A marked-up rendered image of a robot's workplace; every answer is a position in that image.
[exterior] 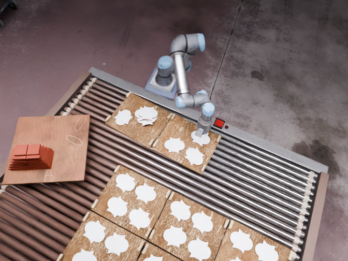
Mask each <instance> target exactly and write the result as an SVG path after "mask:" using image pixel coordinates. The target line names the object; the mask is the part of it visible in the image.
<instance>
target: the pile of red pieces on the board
mask: <svg viewBox="0 0 348 261"><path fill-rule="evenodd" d="M53 155H54V151H53V150H52V149H51V148H49V147H46V146H44V145H41V144H29V145H27V144H21V145H16V146H15V148H14V149H13V151H12V154H11V158H10V163H9V167H8V169H9V170H11V171H14V170H34V169H51V167H52V161H53Z"/></svg>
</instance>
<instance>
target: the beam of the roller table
mask: <svg viewBox="0 0 348 261"><path fill-rule="evenodd" d="M89 72H91V74H92V77H94V78H97V79H98V80H101V81H103V82H105V83H108V84H110V85H112V86H114V87H117V88H119V89H122V90H124V91H126V92H132V93H133V94H135V95H137V96H139V97H141V98H143V99H145V100H147V101H149V102H152V103H154V104H156V105H159V106H161V107H163V108H166V109H168V110H170V111H173V112H175V113H177V114H180V115H182V116H184V117H186V118H189V119H191V120H193V121H196V122H198V120H199V117H200V115H201V112H198V111H196V110H194V109H191V108H189V107H187V108H178V107H177V105H176V102H175V101H173V100H170V99H167V98H165V97H163V96H160V95H158V94H156V93H153V92H151V91H148V90H146V89H144V88H141V87H139V86H137V85H135V84H132V83H130V82H127V81H125V80H123V79H120V78H118V77H116V76H113V75H111V74H109V73H106V72H104V71H102V70H99V69H97V68H95V67H91V68H90V70H89ZM212 121H213V122H212V125H211V128H212V129H214V130H216V131H219V132H221V133H223V134H226V135H228V136H231V137H233V138H235V139H238V140H240V141H242V142H245V143H247V144H249V145H251V146H254V147H256V148H258V149H261V150H263V151H265V152H268V153H270V154H272V155H275V156H277V157H279V158H282V159H284V160H286V161H288V162H291V163H293V164H295V165H298V166H300V167H302V168H305V169H307V170H309V171H313V172H314V173H316V174H318V173H320V172H321V171H322V172H324V173H328V168H329V167H328V166H326V165H323V164H321V163H319V162H316V161H314V160H312V159H309V158H307V157H305V156H302V155H300V154H298V153H295V152H293V151H290V150H288V149H286V148H283V147H281V146H279V145H276V144H274V143H272V142H269V141H267V140H265V139H262V138H259V137H257V136H255V135H252V134H250V133H248V132H245V131H243V130H241V129H238V128H236V127H234V126H231V125H229V124H227V123H224V126H223V128H222V129H219V128H217V127H215V126H213V123H214V121H215V118H212ZM226 125H227V126H228V129H225V126H226Z"/></svg>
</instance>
